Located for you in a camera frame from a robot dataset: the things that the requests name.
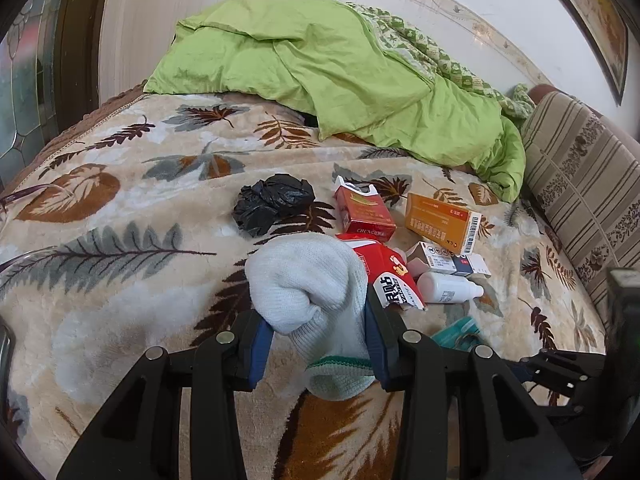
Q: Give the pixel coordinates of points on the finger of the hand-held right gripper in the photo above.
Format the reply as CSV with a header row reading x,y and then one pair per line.
x,y
565,372

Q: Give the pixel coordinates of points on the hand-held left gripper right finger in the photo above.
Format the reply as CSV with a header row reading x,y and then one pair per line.
x,y
376,340

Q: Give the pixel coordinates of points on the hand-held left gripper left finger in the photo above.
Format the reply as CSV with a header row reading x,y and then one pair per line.
x,y
260,350

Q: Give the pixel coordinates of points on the red cigarette pack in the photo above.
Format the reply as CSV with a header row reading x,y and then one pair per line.
x,y
385,265

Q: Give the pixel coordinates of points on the white sock with green band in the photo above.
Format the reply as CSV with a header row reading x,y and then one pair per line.
x,y
300,280

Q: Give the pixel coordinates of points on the teal packet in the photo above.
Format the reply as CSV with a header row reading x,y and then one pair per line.
x,y
457,332

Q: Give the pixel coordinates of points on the white plastic bottle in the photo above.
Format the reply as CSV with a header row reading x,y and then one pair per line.
x,y
445,287

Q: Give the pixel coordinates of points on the small white medicine box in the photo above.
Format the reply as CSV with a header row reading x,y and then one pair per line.
x,y
445,260

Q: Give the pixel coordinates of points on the red cigarette box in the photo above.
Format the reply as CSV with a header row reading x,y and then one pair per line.
x,y
362,212

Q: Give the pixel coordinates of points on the orange medicine box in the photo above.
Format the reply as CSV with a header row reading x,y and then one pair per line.
x,y
440,220

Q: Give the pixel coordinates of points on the crumpled black plastic bag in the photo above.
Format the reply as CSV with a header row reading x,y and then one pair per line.
x,y
272,202

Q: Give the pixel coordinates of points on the leaf printed blanket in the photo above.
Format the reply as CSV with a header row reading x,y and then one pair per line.
x,y
125,270

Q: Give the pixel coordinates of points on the striped brown cushion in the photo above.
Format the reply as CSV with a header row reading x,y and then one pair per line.
x,y
585,180

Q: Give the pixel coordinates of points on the brown fringed bedspread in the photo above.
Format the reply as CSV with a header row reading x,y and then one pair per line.
x,y
120,97

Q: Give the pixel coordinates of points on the green quilt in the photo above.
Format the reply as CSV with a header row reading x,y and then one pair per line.
x,y
310,55

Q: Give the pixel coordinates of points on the large framed picture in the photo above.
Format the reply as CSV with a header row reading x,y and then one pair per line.
x,y
600,15

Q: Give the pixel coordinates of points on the stained glass window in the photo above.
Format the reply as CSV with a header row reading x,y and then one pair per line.
x,y
25,85

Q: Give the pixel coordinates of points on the wooden door frame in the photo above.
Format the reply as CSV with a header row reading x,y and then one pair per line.
x,y
80,35

